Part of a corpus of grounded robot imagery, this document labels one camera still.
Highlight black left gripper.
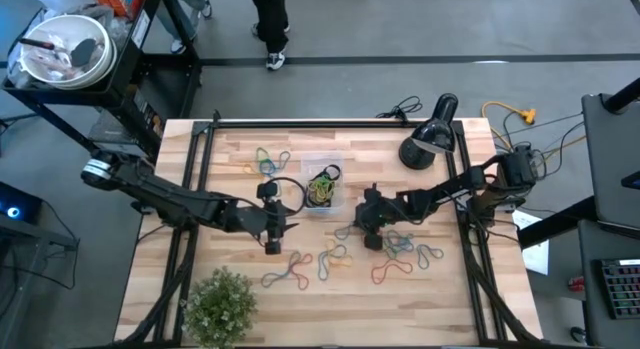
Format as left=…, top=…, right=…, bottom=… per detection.
left=239, top=181, right=300, bottom=256

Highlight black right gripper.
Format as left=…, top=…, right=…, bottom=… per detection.
left=354, top=183, right=401, bottom=251

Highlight black rubber band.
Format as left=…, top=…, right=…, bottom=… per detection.
left=304, top=181, right=337, bottom=209
left=271, top=176, right=308, bottom=218
left=318, top=163, right=344, bottom=185

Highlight red rubber band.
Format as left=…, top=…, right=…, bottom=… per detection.
left=286, top=252, right=314, bottom=291
left=370, top=258, right=415, bottom=286

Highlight clear plastic bin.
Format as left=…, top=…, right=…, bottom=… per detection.
left=299, top=151, right=346, bottom=216

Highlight black desk lamp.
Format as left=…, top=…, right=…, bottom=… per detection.
left=398, top=92, right=460, bottom=171

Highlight green artificial plant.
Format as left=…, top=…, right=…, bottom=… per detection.
left=180, top=266, right=259, bottom=349

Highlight white paper sheet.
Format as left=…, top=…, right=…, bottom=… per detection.
left=511, top=208, right=551, bottom=277

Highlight black utility cart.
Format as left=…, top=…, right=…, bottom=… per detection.
left=2, top=0, right=204, bottom=171

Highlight person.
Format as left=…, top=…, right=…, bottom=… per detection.
left=247, top=0, right=291, bottom=72
left=158, top=0, right=214, bottom=56

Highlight dark side desk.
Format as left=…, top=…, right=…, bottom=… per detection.
left=578, top=219, right=640, bottom=349

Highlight grey side table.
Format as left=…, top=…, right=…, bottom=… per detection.
left=581, top=92, right=640, bottom=230

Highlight black floor stand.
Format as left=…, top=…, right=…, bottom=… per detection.
left=0, top=221, right=81, bottom=349

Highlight black computer blue light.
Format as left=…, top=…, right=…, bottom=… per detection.
left=0, top=181, right=44, bottom=225

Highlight black keypad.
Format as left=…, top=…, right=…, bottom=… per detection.
left=593, top=258, right=640, bottom=321

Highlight orange cardboard boxes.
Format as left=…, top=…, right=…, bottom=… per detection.
left=89, top=0, right=151, bottom=19

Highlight black pole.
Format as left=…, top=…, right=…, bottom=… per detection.
left=601, top=77, right=640, bottom=115

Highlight white bowl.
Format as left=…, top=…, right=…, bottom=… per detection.
left=18, top=13, right=118, bottom=90

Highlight black cable bundle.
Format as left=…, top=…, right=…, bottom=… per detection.
left=374, top=94, right=424, bottom=122

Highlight yellow extension cord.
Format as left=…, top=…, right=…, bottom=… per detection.
left=480, top=100, right=587, bottom=158

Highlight black spatula red handle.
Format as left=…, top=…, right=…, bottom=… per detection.
left=18, top=37, right=98, bottom=68

